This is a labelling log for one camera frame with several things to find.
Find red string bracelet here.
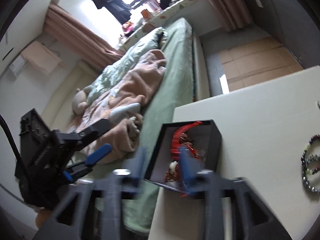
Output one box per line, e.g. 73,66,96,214
170,120,203,160

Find dark multicolour bead bracelet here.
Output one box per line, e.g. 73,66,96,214
300,134,320,195

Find black open jewelry box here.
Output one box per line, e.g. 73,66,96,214
144,120,222,201

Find person's left hand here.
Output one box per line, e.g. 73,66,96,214
35,209,52,229

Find pink fleece blanket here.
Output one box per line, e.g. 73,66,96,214
71,49,167,164

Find plush toy on bed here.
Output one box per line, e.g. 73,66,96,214
72,85,94,115

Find pink left curtain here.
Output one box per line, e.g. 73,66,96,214
43,3,124,71

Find pink curtain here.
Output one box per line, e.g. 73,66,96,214
209,0,253,31
43,3,124,71

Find green floral quilt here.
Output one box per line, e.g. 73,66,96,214
87,27,169,105

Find green bed sheet mattress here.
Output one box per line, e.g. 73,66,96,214
75,17,196,235

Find floral window seat cushion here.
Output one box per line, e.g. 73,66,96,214
118,0,197,52

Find dark hanging clothes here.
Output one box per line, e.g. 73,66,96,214
92,0,131,24

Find cardboard floor sheets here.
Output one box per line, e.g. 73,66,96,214
219,36,303,94

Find pink right curtain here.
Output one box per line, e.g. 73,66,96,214
209,0,253,31

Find dark wardrobe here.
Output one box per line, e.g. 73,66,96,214
244,0,319,69

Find black cable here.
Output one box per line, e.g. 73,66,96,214
0,114,22,165

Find peach cloth on wall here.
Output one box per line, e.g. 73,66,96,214
21,41,62,75

